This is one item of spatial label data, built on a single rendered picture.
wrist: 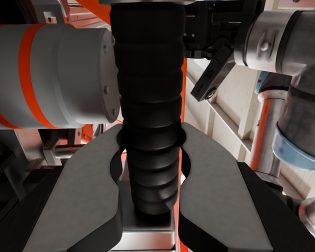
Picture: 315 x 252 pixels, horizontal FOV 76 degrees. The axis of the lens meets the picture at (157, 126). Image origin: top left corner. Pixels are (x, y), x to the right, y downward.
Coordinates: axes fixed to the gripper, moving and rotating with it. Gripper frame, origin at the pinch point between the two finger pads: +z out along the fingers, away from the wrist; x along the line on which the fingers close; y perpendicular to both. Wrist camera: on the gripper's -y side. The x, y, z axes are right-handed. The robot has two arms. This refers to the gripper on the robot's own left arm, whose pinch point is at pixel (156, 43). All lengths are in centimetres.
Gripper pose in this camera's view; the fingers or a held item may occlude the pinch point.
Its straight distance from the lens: 45.5
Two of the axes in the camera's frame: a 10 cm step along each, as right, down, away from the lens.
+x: -7.1, 3.7, -6.0
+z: -7.0, -3.5, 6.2
